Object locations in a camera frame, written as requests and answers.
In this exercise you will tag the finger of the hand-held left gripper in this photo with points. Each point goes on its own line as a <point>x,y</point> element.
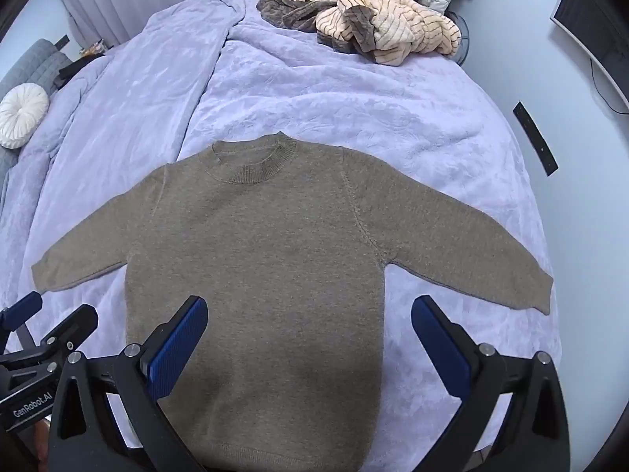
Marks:
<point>73,325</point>
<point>22,309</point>

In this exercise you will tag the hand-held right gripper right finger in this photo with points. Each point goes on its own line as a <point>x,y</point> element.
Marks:
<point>440,346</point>

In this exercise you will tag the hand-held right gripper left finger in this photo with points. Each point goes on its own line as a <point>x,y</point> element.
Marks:
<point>178,349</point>

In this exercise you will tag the olive brown knit sweater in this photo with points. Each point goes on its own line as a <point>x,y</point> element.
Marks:
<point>255,265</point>

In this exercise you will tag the white round pleated cushion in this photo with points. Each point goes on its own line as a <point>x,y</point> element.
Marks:
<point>22,114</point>

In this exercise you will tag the black power strip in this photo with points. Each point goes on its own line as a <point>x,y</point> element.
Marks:
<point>535,137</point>

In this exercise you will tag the grey quilted sofa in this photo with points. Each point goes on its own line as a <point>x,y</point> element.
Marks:
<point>34,61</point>

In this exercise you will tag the lilac plush blanket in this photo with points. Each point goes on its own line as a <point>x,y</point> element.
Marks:
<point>319,98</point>

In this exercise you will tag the black standing fan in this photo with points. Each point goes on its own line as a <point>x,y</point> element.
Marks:
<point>462,34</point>

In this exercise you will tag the cream striped fleece garment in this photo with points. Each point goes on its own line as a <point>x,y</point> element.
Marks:
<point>393,24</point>

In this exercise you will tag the white tablet device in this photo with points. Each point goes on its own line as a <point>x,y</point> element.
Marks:
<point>589,29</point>

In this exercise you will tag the brown fleece garment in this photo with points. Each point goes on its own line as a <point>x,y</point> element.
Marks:
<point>290,14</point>

